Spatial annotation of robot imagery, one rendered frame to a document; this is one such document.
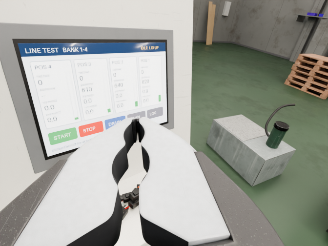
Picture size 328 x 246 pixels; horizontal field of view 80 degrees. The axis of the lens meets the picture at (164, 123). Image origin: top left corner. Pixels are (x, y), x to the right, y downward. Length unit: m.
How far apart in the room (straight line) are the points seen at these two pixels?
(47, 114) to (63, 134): 0.07
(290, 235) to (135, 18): 2.00
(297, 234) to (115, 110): 1.92
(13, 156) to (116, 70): 0.33
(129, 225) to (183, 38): 0.62
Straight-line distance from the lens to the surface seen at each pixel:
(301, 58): 6.31
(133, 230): 0.62
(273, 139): 2.30
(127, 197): 0.64
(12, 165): 0.60
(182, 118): 0.79
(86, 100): 0.58
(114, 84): 0.60
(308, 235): 2.28
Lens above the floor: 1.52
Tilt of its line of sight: 31 degrees down
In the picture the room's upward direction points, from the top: 8 degrees clockwise
